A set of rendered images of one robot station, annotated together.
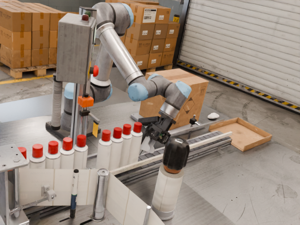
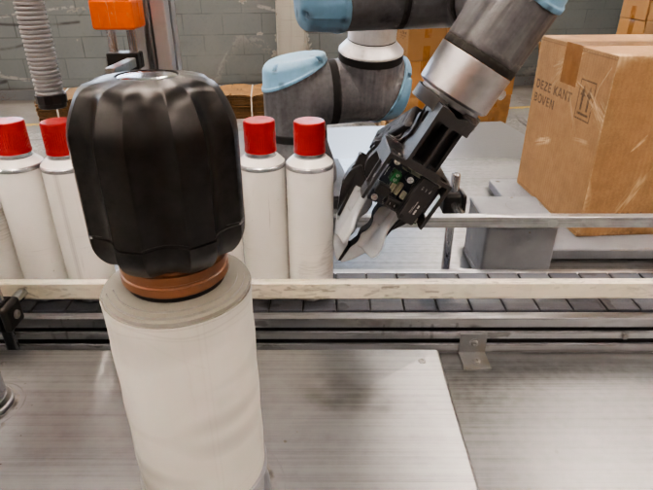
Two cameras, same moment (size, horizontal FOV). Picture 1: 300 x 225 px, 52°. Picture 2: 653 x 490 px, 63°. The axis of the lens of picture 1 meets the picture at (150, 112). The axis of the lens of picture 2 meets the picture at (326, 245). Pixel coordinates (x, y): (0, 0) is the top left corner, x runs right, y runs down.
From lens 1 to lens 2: 92 cm
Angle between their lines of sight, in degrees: 40
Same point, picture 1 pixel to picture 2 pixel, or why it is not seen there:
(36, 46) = not seen: hidden behind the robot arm
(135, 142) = (293, 195)
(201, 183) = (588, 457)
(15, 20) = (414, 39)
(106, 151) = not seen: hidden behind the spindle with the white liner
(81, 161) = (58, 209)
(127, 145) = (256, 199)
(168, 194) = (135, 416)
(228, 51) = not seen: outside the picture
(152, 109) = (547, 158)
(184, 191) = (414, 455)
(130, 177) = (271, 327)
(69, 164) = (15, 209)
